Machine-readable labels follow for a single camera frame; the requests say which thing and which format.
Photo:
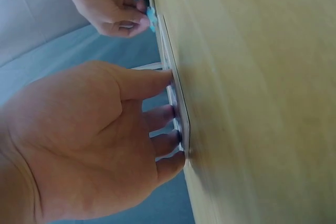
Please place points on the person's left hand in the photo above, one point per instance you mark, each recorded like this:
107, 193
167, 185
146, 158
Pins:
78, 134

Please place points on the light blue puzzle piece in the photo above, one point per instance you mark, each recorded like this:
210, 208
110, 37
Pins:
151, 19

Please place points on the person's right fingers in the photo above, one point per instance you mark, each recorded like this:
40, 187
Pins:
131, 28

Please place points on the person's right hand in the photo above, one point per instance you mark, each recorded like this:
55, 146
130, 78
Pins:
99, 3

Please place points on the white puzzle board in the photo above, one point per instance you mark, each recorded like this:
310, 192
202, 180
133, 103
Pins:
174, 95

